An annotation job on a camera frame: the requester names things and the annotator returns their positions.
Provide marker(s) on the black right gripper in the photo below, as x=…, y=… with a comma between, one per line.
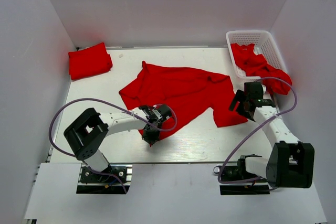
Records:
x=238, y=97

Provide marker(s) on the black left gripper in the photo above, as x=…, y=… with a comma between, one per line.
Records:
x=150, y=138

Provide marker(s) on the red t shirt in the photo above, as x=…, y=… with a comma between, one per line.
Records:
x=89, y=62
x=188, y=91
x=257, y=65

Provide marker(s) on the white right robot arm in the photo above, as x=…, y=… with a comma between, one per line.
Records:
x=290, y=164

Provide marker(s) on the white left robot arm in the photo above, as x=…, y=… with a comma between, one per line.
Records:
x=86, y=133

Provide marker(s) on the red t shirt in basket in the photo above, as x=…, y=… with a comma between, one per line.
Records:
x=257, y=65

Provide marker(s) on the white plastic laundry basket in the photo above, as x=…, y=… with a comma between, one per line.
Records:
x=263, y=44

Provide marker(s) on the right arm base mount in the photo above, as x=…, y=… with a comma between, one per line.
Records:
x=238, y=184

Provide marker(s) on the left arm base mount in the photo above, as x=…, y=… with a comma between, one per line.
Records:
x=91, y=183

